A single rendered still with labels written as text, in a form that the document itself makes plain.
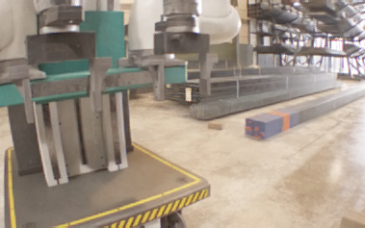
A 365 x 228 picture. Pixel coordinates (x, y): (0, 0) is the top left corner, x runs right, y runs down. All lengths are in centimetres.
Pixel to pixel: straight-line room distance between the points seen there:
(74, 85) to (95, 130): 34
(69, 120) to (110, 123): 16
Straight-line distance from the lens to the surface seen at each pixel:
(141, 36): 83
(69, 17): 40
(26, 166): 112
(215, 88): 338
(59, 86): 70
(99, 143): 103
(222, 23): 89
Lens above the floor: 75
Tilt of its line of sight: 13 degrees down
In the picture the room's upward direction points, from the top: 1 degrees counter-clockwise
